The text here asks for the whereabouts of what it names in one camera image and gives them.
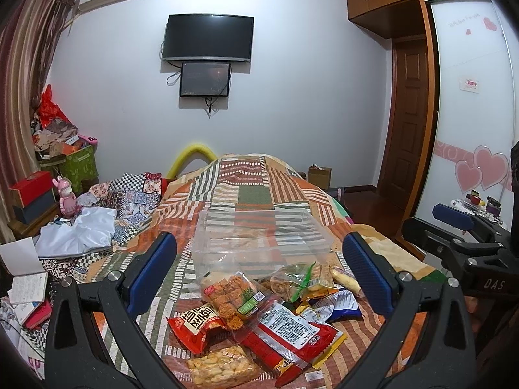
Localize cracker bag green zip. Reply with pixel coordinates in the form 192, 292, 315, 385
259, 262, 338, 303

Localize peanut-shaped cookie pack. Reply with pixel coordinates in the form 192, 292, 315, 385
187, 345, 260, 388

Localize toast bread clear pack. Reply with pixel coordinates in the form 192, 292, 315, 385
200, 271, 229, 292

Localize cream roll snack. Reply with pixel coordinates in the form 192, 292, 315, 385
330, 266, 361, 295

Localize blue white snack bag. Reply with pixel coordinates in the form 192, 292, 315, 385
298, 289, 362, 323

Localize red book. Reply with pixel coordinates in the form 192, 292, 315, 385
23, 300, 52, 330

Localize orange-red chinese snack bag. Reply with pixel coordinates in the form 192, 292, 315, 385
167, 304, 227, 355

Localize white wardrobe sliding door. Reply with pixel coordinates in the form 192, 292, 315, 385
416, 0, 518, 225

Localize checkered patchwork blanket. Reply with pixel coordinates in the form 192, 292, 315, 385
40, 172, 163, 282

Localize pink plush toy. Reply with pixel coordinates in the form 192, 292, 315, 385
52, 176, 78, 219

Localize open white notebook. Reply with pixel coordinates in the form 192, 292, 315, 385
1, 237, 48, 305

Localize spicy cube snack green label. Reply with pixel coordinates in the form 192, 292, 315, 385
200, 271, 279, 331

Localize red snack bag white label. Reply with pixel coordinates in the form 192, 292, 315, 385
238, 302, 346, 388

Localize small cardboard box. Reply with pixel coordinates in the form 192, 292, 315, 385
308, 164, 332, 190

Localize green storage box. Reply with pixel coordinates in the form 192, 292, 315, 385
40, 145, 99, 195

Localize red shoe box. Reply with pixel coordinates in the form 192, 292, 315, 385
9, 171, 53, 208

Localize clear plastic storage bin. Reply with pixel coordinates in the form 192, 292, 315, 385
191, 209, 333, 285

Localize brown wooden door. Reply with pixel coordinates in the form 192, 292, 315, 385
377, 39, 428, 210

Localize yellow foam arch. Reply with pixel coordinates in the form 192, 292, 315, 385
166, 143, 217, 180

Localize striped patchwork bed quilt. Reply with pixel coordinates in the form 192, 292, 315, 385
85, 154, 442, 387

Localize red plastic bag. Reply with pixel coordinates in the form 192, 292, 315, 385
37, 84, 69, 128

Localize striped brown curtain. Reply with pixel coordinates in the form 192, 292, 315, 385
0, 0, 76, 243

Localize small black wall monitor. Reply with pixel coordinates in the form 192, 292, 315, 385
179, 62, 231, 98

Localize black wall television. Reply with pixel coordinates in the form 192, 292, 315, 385
162, 13, 254, 62

